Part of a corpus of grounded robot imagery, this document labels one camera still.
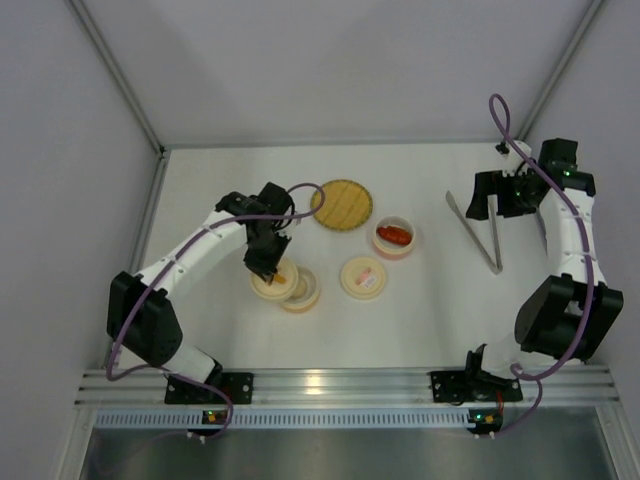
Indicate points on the round bamboo plate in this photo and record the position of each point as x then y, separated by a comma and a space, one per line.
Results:
348, 205

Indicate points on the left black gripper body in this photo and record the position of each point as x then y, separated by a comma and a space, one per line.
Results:
265, 259

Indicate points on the right pink lunch container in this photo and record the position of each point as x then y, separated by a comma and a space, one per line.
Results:
388, 250

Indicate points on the right aluminium frame post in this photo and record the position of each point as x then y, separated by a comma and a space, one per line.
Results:
578, 34

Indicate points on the perforated cable duct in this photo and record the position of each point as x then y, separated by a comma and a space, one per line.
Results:
257, 419

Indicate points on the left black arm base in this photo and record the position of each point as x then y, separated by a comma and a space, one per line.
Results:
236, 386

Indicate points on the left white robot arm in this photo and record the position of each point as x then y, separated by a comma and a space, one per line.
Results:
141, 315

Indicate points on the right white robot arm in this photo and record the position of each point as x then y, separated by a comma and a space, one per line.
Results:
573, 309

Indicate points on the aluminium frame post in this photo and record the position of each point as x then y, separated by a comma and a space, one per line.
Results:
578, 34
105, 55

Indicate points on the left orange lunch container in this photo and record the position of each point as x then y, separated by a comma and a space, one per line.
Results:
306, 293

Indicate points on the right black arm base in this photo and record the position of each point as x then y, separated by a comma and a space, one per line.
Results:
461, 386

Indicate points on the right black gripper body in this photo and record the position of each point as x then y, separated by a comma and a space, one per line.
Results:
489, 195

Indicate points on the aluminium front rail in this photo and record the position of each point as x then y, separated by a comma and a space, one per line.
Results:
582, 385

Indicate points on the cream lid pink handle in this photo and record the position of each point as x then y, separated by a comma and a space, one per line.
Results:
363, 278

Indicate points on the left aluminium frame post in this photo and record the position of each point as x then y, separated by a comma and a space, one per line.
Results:
105, 55

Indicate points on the red sausage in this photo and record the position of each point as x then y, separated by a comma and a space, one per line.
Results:
395, 235

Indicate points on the cream lid orange handle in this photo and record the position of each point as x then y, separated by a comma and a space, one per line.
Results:
282, 286

